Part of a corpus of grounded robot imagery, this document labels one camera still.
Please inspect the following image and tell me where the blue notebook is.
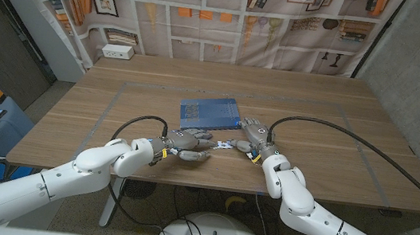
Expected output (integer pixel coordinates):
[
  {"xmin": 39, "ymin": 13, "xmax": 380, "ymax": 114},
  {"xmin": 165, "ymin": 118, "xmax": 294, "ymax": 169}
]
[{"xmin": 176, "ymin": 92, "xmax": 246, "ymax": 139}]

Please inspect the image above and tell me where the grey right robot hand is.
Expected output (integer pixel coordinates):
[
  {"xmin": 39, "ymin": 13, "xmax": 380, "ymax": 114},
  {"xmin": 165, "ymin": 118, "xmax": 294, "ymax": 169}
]
[{"xmin": 227, "ymin": 115, "xmax": 283, "ymax": 166}]

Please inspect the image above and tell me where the black backdrop pole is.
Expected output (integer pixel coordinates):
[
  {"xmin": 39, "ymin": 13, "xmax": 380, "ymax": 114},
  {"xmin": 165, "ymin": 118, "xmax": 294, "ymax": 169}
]
[{"xmin": 350, "ymin": 0, "xmax": 408, "ymax": 84}]

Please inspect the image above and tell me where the printed bookshelf backdrop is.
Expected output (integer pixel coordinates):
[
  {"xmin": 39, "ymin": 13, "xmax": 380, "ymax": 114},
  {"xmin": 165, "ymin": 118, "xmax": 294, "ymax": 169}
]
[{"xmin": 3, "ymin": 0, "xmax": 406, "ymax": 107}]

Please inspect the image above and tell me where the white power outlet box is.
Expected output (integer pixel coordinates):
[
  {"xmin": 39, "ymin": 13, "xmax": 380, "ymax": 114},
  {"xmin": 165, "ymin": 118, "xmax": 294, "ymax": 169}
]
[{"xmin": 100, "ymin": 41, "xmax": 136, "ymax": 61}]

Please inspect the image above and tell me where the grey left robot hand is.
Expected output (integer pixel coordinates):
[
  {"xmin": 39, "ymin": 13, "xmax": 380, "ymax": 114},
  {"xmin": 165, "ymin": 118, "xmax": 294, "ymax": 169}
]
[{"xmin": 159, "ymin": 123, "xmax": 219, "ymax": 166}]

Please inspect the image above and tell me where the yellow curved object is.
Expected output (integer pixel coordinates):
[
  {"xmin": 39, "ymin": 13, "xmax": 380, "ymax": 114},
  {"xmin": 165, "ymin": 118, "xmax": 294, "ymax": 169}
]
[{"xmin": 223, "ymin": 194, "xmax": 249, "ymax": 214}]

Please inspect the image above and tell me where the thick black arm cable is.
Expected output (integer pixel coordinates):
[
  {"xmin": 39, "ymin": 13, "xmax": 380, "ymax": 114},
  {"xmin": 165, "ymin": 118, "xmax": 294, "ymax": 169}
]
[
  {"xmin": 259, "ymin": 112, "xmax": 420, "ymax": 219},
  {"xmin": 99, "ymin": 111, "xmax": 190, "ymax": 235}
]

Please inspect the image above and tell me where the black round fan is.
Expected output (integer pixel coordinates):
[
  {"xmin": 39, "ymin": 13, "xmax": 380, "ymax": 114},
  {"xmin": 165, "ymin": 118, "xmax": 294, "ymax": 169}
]
[{"xmin": 122, "ymin": 178, "xmax": 158, "ymax": 203}]

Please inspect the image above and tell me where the white table leg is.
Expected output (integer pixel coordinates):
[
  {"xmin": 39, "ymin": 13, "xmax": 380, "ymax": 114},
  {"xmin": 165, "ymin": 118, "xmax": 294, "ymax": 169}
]
[{"xmin": 98, "ymin": 175, "xmax": 127, "ymax": 230}]

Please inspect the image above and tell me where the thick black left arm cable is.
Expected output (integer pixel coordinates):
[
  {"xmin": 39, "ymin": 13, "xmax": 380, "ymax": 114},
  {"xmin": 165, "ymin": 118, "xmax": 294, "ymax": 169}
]
[{"xmin": 99, "ymin": 111, "xmax": 190, "ymax": 235}]

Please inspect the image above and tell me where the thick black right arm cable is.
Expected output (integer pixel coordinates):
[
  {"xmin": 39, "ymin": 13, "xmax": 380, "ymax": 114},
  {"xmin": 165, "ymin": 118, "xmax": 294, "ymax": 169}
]
[{"xmin": 259, "ymin": 112, "xmax": 420, "ymax": 219}]

